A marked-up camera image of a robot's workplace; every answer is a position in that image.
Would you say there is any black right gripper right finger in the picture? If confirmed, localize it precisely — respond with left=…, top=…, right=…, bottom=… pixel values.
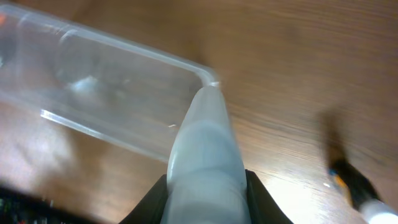
left=245, top=169, right=293, bottom=224

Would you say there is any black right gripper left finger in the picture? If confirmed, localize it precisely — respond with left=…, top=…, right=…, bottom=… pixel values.
left=119, top=174, right=169, bottom=224

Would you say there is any white squeeze bottle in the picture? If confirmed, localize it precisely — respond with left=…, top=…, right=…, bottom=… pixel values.
left=161, top=86, right=251, bottom=223

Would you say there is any dark bottle white cap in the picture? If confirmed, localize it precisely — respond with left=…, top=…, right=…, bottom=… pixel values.
left=328, top=146, right=397, bottom=224

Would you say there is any clear plastic container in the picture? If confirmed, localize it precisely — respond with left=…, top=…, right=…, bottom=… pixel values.
left=1, top=4, right=218, bottom=161

